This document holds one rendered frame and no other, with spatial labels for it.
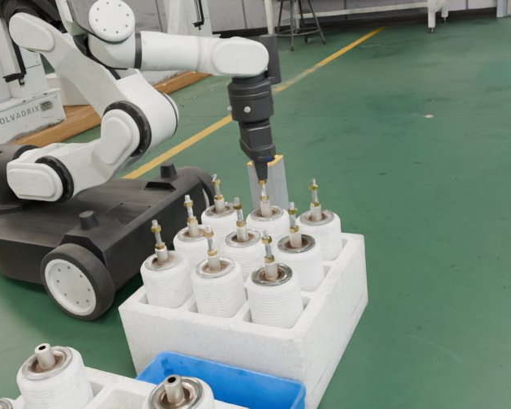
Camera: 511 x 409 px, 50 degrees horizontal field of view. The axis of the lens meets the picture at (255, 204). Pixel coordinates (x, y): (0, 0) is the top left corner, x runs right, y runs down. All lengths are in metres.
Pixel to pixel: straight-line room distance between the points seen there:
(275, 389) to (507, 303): 0.60
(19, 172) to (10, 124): 1.50
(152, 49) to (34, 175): 0.72
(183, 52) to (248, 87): 0.14
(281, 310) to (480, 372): 0.41
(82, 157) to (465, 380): 1.08
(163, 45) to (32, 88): 2.36
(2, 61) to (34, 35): 1.88
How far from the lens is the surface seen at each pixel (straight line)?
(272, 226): 1.19
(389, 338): 1.24
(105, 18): 1.04
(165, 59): 1.06
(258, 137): 1.12
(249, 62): 1.08
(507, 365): 1.20
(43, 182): 1.65
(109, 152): 1.42
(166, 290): 1.09
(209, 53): 1.06
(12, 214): 1.83
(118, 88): 1.40
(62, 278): 1.47
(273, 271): 0.98
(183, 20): 4.71
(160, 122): 1.40
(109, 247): 1.42
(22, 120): 3.24
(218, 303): 1.04
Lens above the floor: 0.76
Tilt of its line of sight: 23 degrees down
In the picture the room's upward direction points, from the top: 8 degrees counter-clockwise
